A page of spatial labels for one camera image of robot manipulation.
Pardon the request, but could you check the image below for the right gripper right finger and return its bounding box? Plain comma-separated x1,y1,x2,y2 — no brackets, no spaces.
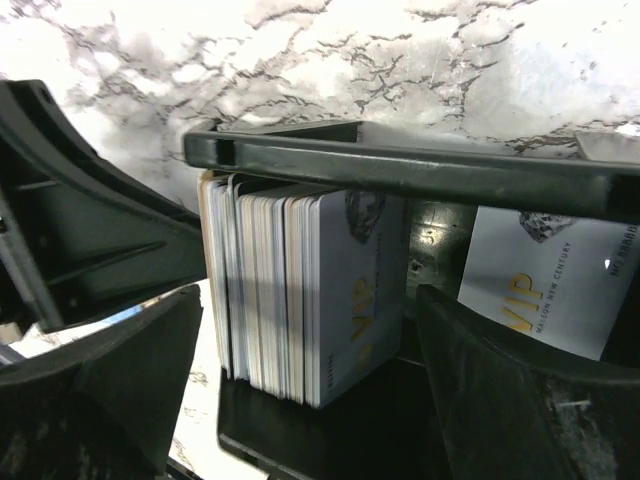
416,285,639,479

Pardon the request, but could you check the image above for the black plastic card tray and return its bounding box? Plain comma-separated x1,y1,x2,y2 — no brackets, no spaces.
1,80,639,479

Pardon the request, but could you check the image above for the stack of white cards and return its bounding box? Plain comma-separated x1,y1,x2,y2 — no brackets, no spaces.
198,171,409,409

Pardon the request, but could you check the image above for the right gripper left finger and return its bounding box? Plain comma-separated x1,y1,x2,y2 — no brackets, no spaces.
1,284,203,479

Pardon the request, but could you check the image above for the white VIP card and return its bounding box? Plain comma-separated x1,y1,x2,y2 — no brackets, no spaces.
457,207,639,360

